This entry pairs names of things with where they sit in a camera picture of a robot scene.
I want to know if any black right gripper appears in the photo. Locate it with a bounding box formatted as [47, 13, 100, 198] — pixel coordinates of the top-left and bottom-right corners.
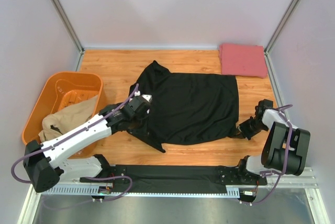
[232, 117, 267, 141]

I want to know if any black t shirt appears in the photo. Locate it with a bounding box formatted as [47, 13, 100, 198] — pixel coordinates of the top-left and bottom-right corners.
[127, 61, 239, 152]

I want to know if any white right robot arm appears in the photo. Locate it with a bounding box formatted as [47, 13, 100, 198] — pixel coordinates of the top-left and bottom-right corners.
[233, 99, 310, 184]

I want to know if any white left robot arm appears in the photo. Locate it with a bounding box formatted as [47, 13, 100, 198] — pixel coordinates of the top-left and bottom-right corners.
[23, 95, 152, 193]

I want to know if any folded red t shirt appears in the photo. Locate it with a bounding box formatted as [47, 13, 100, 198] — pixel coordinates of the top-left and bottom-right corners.
[219, 43, 267, 79]

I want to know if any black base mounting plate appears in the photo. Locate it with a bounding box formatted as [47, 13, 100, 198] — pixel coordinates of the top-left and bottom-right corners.
[80, 164, 268, 196]

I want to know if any orange plastic basket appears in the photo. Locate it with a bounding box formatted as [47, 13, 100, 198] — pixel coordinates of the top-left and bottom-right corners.
[21, 72, 107, 145]

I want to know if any beige t shirt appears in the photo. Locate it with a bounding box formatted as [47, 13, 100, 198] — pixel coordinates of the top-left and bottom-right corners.
[38, 96, 97, 142]

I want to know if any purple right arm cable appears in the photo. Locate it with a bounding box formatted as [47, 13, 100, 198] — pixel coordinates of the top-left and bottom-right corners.
[237, 103, 294, 206]

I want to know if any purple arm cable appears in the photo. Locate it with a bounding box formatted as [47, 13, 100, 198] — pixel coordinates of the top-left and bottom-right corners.
[10, 82, 141, 210]
[237, 103, 294, 206]

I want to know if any aluminium frame rail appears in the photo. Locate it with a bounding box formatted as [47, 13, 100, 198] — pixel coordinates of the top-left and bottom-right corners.
[42, 165, 318, 198]

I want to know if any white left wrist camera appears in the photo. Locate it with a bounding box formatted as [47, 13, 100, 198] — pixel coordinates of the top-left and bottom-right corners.
[134, 91, 152, 103]

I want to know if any right aluminium corner post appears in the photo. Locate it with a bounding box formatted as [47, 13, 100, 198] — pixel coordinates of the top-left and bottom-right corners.
[264, 0, 301, 55]

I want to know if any aluminium corner post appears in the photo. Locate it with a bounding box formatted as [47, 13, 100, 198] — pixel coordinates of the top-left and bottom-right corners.
[264, 0, 301, 55]
[36, 0, 85, 53]

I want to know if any left aluminium corner post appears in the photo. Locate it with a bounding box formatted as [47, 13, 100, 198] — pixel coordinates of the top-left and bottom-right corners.
[36, 0, 85, 53]

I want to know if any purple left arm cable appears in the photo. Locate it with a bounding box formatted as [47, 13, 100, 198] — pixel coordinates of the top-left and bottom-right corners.
[10, 82, 141, 210]

